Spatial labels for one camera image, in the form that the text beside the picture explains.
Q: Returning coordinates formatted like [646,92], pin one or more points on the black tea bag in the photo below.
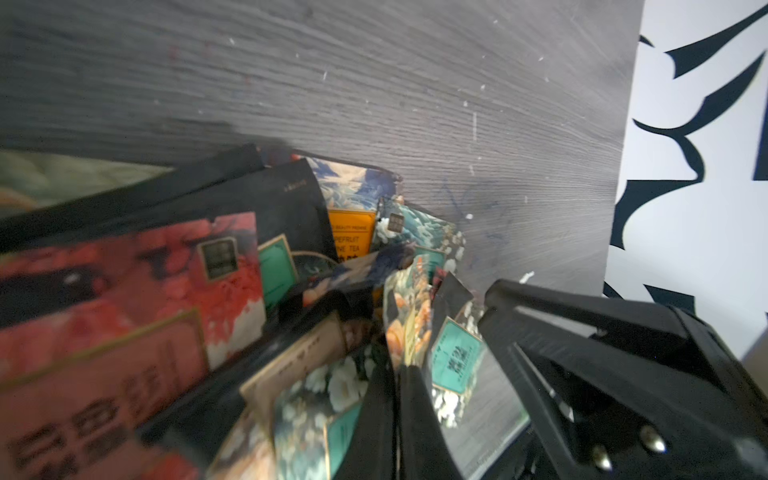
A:
[286,200]

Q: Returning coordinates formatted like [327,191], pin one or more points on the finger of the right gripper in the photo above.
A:
[618,389]

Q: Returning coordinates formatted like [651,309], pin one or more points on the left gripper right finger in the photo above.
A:
[423,450]

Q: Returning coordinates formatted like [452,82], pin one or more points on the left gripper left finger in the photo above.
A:
[372,450]

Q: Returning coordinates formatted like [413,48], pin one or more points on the green label tea bag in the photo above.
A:
[456,350]

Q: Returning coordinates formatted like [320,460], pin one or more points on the dark red floral tea bag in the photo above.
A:
[98,337]

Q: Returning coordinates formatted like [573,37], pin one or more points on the beige label floral tea bag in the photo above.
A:
[301,409]

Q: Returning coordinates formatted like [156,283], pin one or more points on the yellow label tea bag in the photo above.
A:
[352,193]

